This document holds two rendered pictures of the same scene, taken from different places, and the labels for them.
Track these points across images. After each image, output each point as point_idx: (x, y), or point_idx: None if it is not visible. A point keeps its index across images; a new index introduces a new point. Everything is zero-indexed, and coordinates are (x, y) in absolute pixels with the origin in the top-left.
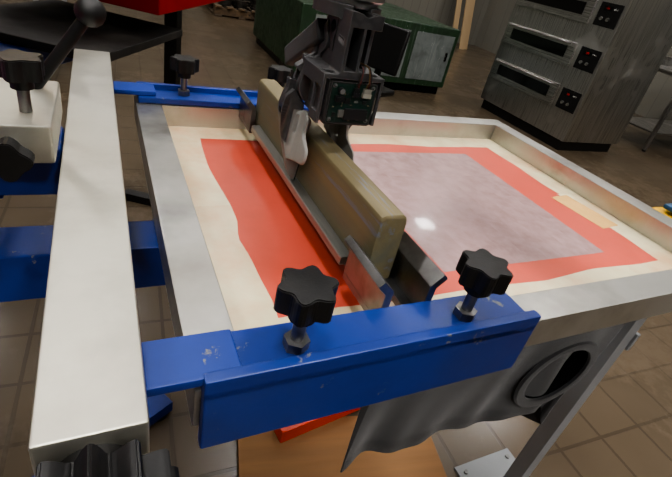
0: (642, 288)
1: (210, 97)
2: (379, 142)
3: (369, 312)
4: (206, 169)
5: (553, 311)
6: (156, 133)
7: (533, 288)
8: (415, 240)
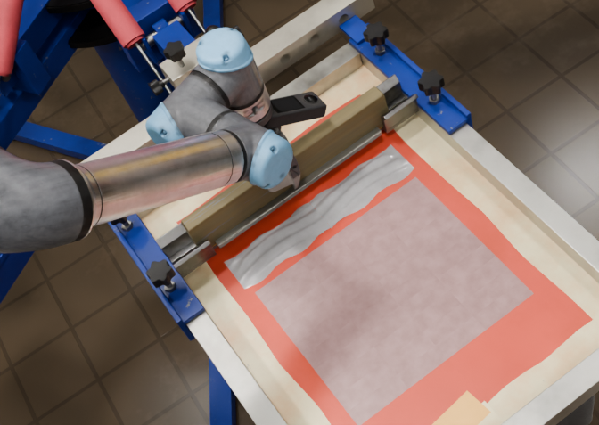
0: (260, 413)
1: (391, 66)
2: (480, 205)
3: (157, 247)
4: (309, 124)
5: (204, 342)
6: (304, 81)
7: (263, 353)
8: (286, 269)
